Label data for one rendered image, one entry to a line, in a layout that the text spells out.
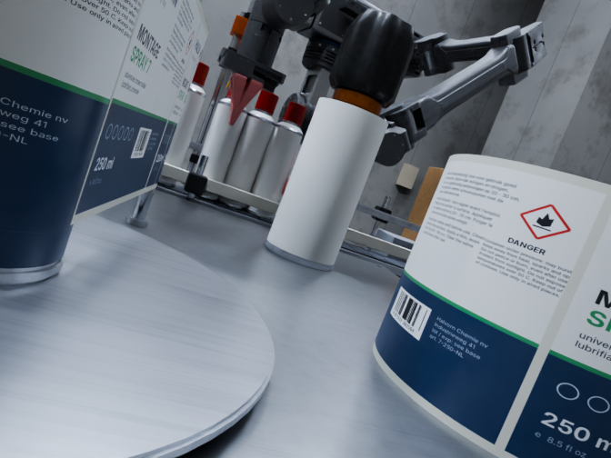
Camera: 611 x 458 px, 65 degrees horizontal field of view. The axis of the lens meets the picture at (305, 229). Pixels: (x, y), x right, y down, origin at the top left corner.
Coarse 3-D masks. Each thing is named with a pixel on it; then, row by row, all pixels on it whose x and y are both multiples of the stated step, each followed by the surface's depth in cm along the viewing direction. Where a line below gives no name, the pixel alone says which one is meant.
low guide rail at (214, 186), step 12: (168, 168) 77; (180, 168) 78; (180, 180) 77; (216, 192) 79; (228, 192) 80; (240, 192) 80; (252, 204) 81; (264, 204) 81; (276, 204) 82; (348, 228) 86; (360, 240) 87; (372, 240) 87; (384, 252) 88; (396, 252) 89; (408, 252) 89
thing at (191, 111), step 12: (204, 72) 78; (192, 84) 77; (204, 84) 79; (192, 96) 77; (204, 96) 78; (192, 108) 77; (180, 120) 77; (192, 120) 78; (180, 132) 77; (192, 132) 79; (180, 144) 78; (168, 156) 78; (180, 156) 79; (168, 180) 79
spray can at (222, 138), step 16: (224, 112) 78; (224, 128) 79; (240, 128) 80; (208, 144) 79; (224, 144) 79; (208, 160) 79; (224, 160) 80; (208, 176) 80; (224, 176) 82; (208, 192) 80
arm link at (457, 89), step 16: (512, 32) 101; (496, 48) 103; (512, 48) 101; (480, 64) 99; (496, 64) 99; (512, 64) 102; (448, 80) 96; (464, 80) 94; (480, 80) 97; (496, 80) 100; (512, 80) 104; (416, 96) 90; (432, 96) 90; (448, 96) 92; (464, 96) 95; (400, 112) 86; (416, 112) 89; (432, 112) 90; (416, 128) 91
